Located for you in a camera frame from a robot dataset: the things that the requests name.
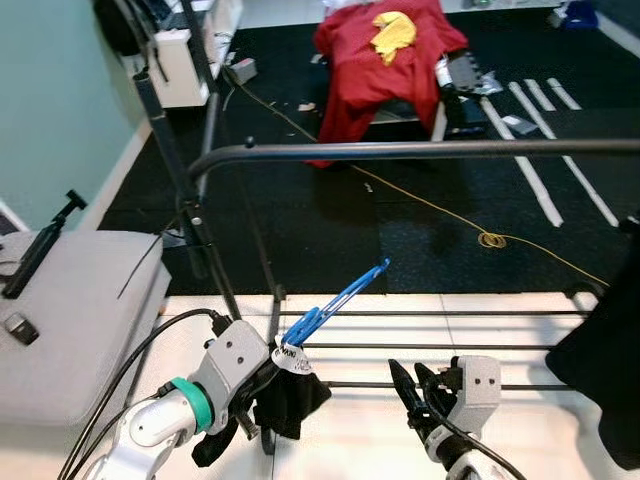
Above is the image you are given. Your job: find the black t-shirt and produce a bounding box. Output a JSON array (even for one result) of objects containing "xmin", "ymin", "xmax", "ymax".
[{"xmin": 545, "ymin": 215, "xmax": 640, "ymax": 471}]

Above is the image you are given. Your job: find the yellow cable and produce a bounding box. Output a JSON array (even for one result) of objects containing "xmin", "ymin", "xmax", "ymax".
[{"xmin": 240, "ymin": 85, "xmax": 606, "ymax": 286}]

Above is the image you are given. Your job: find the blue dustpan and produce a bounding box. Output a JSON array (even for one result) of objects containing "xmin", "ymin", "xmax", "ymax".
[{"xmin": 560, "ymin": 0, "xmax": 601, "ymax": 29}]

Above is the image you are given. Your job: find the red cloth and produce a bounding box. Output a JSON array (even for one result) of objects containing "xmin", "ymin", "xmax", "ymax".
[{"xmin": 313, "ymin": 0, "xmax": 468, "ymax": 169}]

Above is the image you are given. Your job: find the black backpack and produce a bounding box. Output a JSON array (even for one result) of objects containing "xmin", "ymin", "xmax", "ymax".
[{"xmin": 93, "ymin": 0, "xmax": 151, "ymax": 56}]

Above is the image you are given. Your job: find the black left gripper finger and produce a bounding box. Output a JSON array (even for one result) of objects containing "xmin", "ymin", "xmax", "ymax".
[{"xmin": 190, "ymin": 415, "xmax": 246, "ymax": 469}]

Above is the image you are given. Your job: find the black camera grip stick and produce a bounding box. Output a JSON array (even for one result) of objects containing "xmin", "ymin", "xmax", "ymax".
[{"xmin": 0, "ymin": 190, "xmax": 88, "ymax": 299}]

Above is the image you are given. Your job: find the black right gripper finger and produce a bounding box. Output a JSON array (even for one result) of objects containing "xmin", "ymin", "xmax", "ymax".
[
  {"xmin": 387, "ymin": 358, "xmax": 429, "ymax": 436},
  {"xmin": 413, "ymin": 362, "xmax": 448, "ymax": 403}
]

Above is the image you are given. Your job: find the white cabinet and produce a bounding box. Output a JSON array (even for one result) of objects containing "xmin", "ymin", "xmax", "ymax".
[{"xmin": 130, "ymin": 0, "xmax": 243, "ymax": 106}]

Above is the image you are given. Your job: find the short white tape strip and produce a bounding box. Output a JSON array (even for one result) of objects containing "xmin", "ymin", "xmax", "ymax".
[
  {"xmin": 547, "ymin": 78, "xmax": 581, "ymax": 111},
  {"xmin": 525, "ymin": 80, "xmax": 556, "ymax": 113}
]

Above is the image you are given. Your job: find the black metal clothes rack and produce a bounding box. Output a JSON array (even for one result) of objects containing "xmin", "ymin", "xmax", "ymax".
[{"xmin": 133, "ymin": 0, "xmax": 640, "ymax": 456}]

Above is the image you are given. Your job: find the grey power box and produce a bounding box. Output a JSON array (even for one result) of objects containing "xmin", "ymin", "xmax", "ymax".
[{"xmin": 230, "ymin": 58, "xmax": 258, "ymax": 86}]

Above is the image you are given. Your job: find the long white tape strip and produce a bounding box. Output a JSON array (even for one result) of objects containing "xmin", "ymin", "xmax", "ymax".
[
  {"xmin": 508, "ymin": 83, "xmax": 619, "ymax": 226},
  {"xmin": 480, "ymin": 97, "xmax": 563, "ymax": 228}
]

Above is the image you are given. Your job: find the grey fabric ottoman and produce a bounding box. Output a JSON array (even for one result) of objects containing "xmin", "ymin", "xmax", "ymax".
[{"xmin": 0, "ymin": 230, "xmax": 171, "ymax": 426}]

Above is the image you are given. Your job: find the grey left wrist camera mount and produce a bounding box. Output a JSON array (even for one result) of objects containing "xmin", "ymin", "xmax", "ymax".
[{"xmin": 195, "ymin": 320, "xmax": 271, "ymax": 411}]

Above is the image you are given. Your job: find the blue plastic hanger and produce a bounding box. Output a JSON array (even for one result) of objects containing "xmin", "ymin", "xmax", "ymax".
[{"xmin": 283, "ymin": 258, "xmax": 393, "ymax": 348}]

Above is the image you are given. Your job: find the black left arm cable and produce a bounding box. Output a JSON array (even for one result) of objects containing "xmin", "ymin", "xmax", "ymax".
[{"xmin": 60, "ymin": 308, "xmax": 226, "ymax": 480}]

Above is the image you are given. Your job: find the yellow cloth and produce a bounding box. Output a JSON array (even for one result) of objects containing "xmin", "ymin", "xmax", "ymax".
[{"xmin": 370, "ymin": 10, "xmax": 417, "ymax": 66}]

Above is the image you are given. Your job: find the thin black rod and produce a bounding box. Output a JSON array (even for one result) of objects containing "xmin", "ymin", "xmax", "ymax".
[{"xmin": 117, "ymin": 232, "xmax": 169, "ymax": 299}]

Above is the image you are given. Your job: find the small black remote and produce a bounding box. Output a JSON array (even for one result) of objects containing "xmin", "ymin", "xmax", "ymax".
[{"xmin": 3, "ymin": 313, "xmax": 41, "ymax": 346}]

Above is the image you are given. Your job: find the black shorts white waistband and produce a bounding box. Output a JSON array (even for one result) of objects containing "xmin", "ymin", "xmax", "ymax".
[{"xmin": 255, "ymin": 340, "xmax": 333, "ymax": 441}]

